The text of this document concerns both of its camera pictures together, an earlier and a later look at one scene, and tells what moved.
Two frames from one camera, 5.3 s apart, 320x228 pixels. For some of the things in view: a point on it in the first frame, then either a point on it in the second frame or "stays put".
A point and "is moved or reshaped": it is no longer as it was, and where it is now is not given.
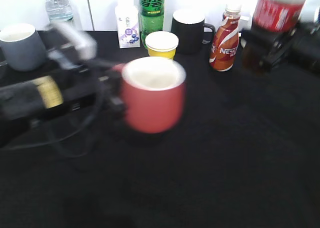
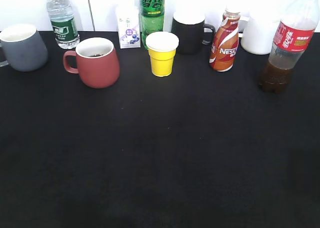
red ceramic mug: [153, 90] is moved or reshaped
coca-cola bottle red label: [275, 16] to [293, 37]
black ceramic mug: [189, 24] stays put
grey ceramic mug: [23, 48] stays put
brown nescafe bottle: [224, 44] stays put
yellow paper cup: [161, 44] stays put
